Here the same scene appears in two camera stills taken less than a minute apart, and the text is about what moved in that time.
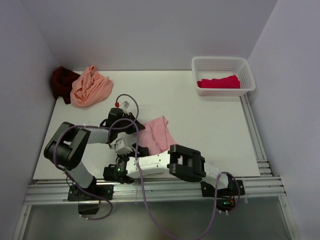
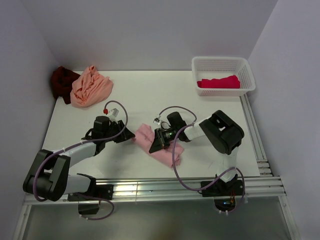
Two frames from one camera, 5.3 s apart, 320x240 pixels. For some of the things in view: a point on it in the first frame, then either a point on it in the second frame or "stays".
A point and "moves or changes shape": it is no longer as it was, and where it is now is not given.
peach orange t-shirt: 90,88 stays
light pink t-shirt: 156,136 moves or changes shape
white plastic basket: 222,76 stays
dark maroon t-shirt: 61,81 stays
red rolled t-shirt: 231,82 stays
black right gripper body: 128,155 to 168,135
